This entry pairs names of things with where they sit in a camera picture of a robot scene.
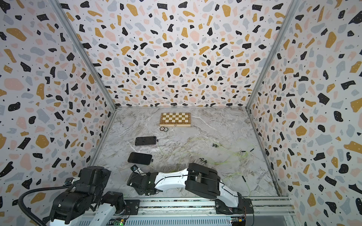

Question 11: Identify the black smartphone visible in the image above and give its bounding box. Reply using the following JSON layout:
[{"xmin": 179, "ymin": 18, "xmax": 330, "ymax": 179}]
[
  {"xmin": 135, "ymin": 136, "xmax": 157, "ymax": 146},
  {"xmin": 127, "ymin": 152, "xmax": 152, "ymax": 165}
]

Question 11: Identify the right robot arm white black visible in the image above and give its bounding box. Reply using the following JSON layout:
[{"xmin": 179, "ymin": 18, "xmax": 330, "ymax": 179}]
[{"xmin": 127, "ymin": 163, "xmax": 254, "ymax": 215}]

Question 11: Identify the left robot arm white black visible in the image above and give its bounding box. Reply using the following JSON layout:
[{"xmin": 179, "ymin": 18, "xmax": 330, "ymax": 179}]
[{"xmin": 18, "ymin": 166, "xmax": 126, "ymax": 226}]

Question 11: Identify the wooden chessboard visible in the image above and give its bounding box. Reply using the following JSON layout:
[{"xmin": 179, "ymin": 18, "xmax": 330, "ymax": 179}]
[{"xmin": 159, "ymin": 113, "xmax": 191, "ymax": 127}]

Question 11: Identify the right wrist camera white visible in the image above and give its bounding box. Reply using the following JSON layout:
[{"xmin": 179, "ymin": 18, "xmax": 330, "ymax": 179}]
[{"xmin": 131, "ymin": 165, "xmax": 144, "ymax": 175}]

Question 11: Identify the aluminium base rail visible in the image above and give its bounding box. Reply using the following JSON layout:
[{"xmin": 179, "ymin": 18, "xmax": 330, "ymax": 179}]
[{"xmin": 55, "ymin": 197, "xmax": 296, "ymax": 226}]

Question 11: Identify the left aluminium corner post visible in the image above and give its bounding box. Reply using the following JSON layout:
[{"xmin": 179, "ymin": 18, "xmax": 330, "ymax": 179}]
[{"xmin": 48, "ymin": 1, "xmax": 117, "ymax": 111}]

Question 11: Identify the aluminium corner post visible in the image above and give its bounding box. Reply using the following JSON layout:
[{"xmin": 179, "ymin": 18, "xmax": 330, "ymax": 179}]
[
  {"xmin": 246, "ymin": 0, "xmax": 300, "ymax": 110},
  {"xmin": 48, "ymin": 1, "xmax": 117, "ymax": 111}
]

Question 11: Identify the right aluminium corner post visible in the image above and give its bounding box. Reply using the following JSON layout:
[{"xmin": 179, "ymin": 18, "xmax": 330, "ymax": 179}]
[{"xmin": 246, "ymin": 0, "xmax": 300, "ymax": 110}]

